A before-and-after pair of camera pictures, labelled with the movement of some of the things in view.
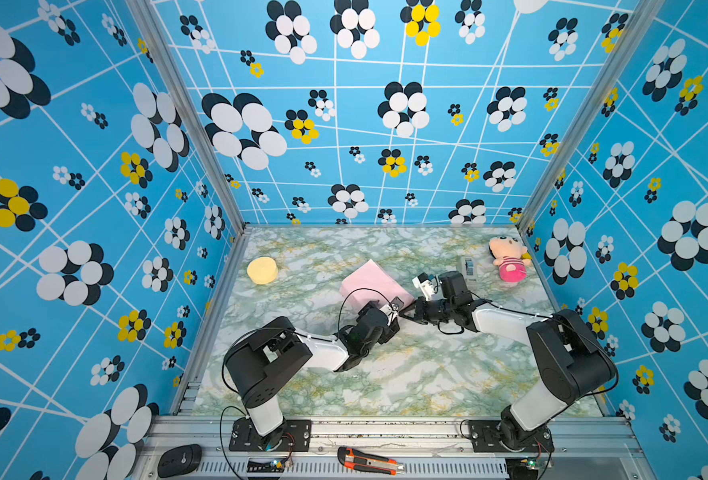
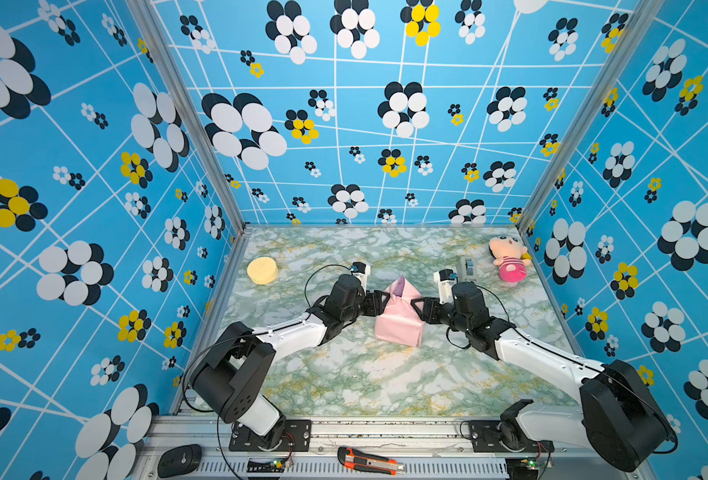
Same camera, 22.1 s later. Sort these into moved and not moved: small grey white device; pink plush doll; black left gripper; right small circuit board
Moved: black left gripper
Not moved: right small circuit board; small grey white device; pink plush doll
